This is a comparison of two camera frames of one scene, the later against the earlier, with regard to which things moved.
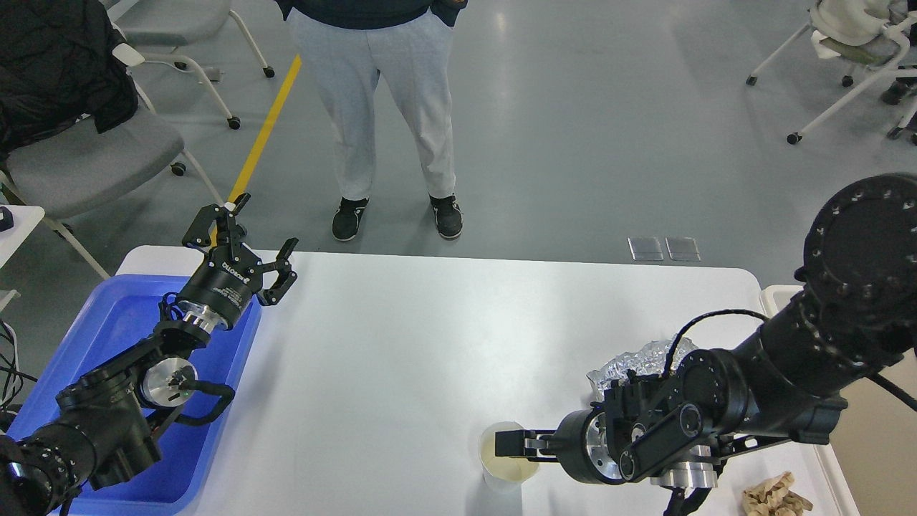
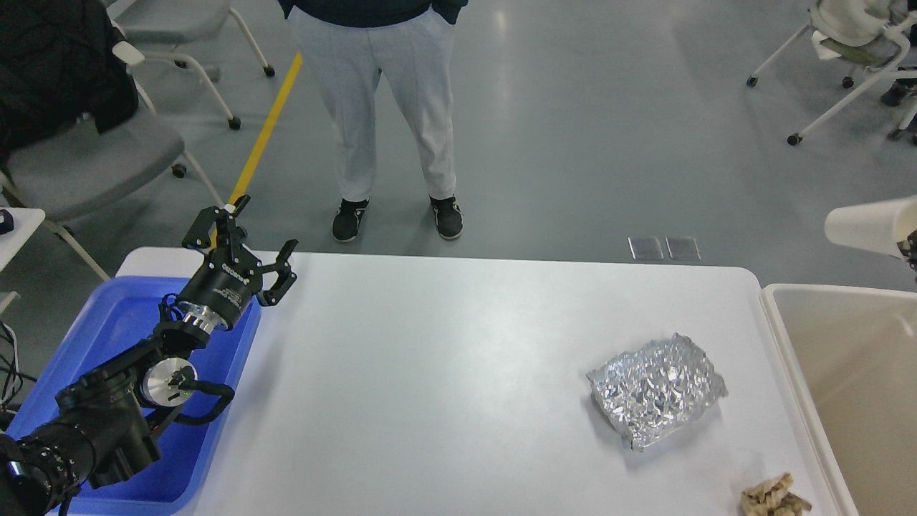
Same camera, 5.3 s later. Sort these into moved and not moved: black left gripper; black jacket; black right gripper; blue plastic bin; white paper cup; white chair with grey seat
Moved: white paper cup; black right gripper
Not moved: black jacket; blue plastic bin; black left gripper; white chair with grey seat
